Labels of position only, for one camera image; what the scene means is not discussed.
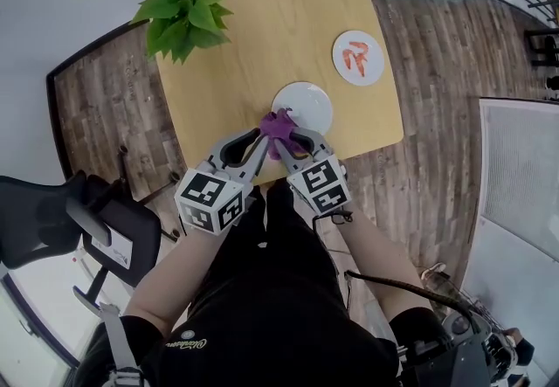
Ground grey shoulder strap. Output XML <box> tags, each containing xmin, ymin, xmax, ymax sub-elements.
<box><xmin>97</xmin><ymin>301</ymin><xmax>146</xmax><ymax>387</ymax></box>

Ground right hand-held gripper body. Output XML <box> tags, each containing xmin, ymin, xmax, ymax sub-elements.
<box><xmin>286</xmin><ymin>144</ymin><xmax>353</xmax><ymax>217</ymax></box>

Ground black and grey worn device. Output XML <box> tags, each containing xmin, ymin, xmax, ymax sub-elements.
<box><xmin>396</xmin><ymin>308</ymin><xmax>536</xmax><ymax>387</ymax></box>

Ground person's right forearm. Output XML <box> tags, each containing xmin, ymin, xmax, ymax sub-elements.
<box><xmin>312</xmin><ymin>201</ymin><xmax>439</xmax><ymax>329</ymax></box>

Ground thick black cable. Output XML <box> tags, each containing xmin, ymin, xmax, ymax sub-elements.
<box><xmin>343</xmin><ymin>269</ymin><xmax>484</xmax><ymax>336</ymax></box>

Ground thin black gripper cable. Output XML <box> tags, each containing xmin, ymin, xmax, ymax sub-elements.
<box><xmin>311</xmin><ymin>209</ymin><xmax>355</xmax><ymax>230</ymax></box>

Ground black office chair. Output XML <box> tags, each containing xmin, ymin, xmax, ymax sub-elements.
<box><xmin>0</xmin><ymin>169</ymin><xmax>163</xmax><ymax>303</ymax></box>

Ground white plate with shrimp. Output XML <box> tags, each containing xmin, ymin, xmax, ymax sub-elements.
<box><xmin>331</xmin><ymin>29</ymin><xmax>386</xmax><ymax>86</ymax></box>

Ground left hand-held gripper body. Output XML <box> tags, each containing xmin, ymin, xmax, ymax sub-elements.
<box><xmin>174</xmin><ymin>156</ymin><xmax>255</xmax><ymax>236</ymax></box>

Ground person's black clothing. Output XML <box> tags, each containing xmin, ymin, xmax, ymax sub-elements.
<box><xmin>72</xmin><ymin>179</ymin><xmax>451</xmax><ymax>387</ymax></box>

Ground black chairs in background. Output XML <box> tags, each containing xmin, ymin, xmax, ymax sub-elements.
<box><xmin>522</xmin><ymin>25</ymin><xmax>559</xmax><ymax>68</ymax></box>

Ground white partition panel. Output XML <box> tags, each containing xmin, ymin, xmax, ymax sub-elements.
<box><xmin>458</xmin><ymin>95</ymin><xmax>559</xmax><ymax>373</ymax></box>

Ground person's left forearm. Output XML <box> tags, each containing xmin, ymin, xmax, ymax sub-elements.
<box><xmin>123</xmin><ymin>218</ymin><xmax>229</xmax><ymax>339</ymax></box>

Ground black metal table legs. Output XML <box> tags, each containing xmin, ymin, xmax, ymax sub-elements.
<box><xmin>116</xmin><ymin>144</ymin><xmax>190</xmax><ymax>243</ymax></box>

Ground green leafy potted plant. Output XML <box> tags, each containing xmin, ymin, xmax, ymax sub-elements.
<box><xmin>129</xmin><ymin>0</ymin><xmax>239</xmax><ymax>66</ymax></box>

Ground red shrimp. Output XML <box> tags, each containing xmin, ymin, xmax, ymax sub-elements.
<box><xmin>341</xmin><ymin>40</ymin><xmax>370</xmax><ymax>77</ymax></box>

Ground purple cloth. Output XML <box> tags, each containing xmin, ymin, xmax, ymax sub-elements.
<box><xmin>259</xmin><ymin>107</ymin><xmax>307</xmax><ymax>161</ymax></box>

